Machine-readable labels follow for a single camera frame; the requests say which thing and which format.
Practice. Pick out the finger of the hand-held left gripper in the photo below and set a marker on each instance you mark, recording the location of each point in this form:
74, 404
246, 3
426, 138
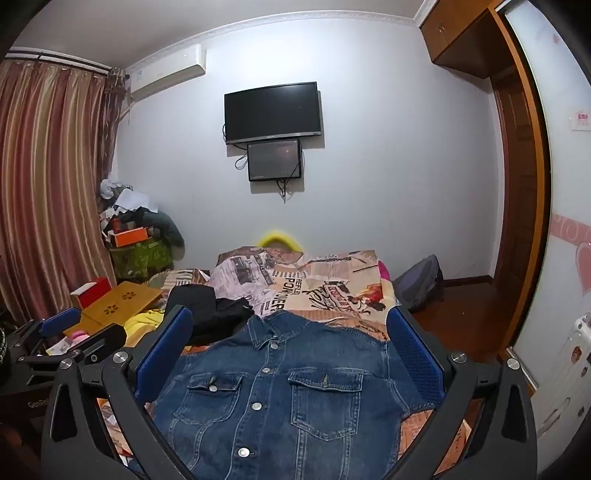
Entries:
99, 340
60, 321

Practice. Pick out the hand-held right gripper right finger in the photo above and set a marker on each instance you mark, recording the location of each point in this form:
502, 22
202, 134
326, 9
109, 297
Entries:
415, 353

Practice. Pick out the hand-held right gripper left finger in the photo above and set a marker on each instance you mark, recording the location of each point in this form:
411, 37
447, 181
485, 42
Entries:
166, 353

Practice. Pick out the blue denim jeans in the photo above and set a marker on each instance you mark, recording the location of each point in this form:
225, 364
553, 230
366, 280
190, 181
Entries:
277, 406

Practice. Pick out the small pink object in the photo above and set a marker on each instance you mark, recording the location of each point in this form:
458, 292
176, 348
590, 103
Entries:
77, 338

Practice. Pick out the yellow garment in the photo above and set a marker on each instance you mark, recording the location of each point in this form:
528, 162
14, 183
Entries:
143, 323

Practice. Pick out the red box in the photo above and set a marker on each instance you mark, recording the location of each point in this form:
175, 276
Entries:
92, 295

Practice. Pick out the brown cardboard box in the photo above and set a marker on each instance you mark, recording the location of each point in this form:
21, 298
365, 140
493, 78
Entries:
115, 300

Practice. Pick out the black garment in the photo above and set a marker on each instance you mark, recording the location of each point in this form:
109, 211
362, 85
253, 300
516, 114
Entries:
198, 309

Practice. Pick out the grey backpack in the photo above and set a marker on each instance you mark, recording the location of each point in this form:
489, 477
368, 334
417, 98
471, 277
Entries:
420, 286

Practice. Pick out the striped pillow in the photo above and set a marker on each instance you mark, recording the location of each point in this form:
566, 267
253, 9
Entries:
178, 279

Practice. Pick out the white grey patterned garment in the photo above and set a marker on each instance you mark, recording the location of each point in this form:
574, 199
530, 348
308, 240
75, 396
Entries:
240, 277

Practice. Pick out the orange box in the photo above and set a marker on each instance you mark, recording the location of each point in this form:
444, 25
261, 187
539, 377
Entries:
131, 236

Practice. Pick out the dark green jacket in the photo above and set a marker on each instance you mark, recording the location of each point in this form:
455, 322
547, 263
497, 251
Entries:
168, 228

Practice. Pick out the striped brown curtain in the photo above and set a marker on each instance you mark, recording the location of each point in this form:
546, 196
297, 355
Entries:
46, 184

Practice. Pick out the white paper sheet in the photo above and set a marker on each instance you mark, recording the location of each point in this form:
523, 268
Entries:
133, 200

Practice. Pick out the grey white cloth bundle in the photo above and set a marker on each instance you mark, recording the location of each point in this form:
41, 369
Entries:
111, 188

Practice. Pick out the yellow pillow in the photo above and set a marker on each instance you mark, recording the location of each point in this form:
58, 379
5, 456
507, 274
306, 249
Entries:
277, 239

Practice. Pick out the white suitcase with stickers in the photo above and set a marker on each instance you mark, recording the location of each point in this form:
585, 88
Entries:
572, 383

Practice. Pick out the wooden door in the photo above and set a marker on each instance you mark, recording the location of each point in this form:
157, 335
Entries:
508, 184

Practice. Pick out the small black monitor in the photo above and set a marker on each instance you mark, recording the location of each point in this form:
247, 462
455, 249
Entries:
274, 160

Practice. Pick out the curtain rod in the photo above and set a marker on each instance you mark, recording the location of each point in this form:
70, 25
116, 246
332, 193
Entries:
64, 62

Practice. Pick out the white air conditioner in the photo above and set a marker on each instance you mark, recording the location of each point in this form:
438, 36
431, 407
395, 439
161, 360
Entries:
166, 71

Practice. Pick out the pink white sticker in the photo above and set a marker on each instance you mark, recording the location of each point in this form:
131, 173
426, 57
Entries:
581, 119

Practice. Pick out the wooden overhead cabinet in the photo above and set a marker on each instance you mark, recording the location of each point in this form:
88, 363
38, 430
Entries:
452, 32

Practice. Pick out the black wall television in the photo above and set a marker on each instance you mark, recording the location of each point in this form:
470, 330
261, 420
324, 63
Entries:
272, 110

